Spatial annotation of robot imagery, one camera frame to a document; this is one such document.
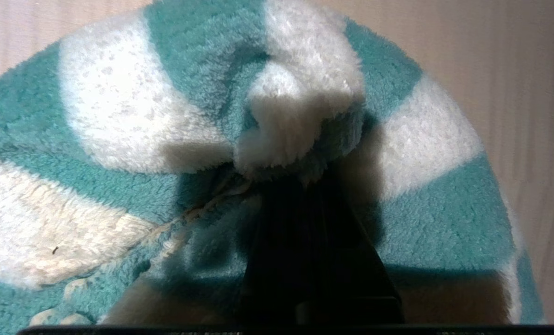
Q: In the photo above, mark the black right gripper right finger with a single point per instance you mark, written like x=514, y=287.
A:
x=346, y=270

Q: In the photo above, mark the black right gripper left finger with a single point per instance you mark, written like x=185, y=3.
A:
x=276, y=270

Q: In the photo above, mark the teal white striped towel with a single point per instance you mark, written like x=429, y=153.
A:
x=118, y=116

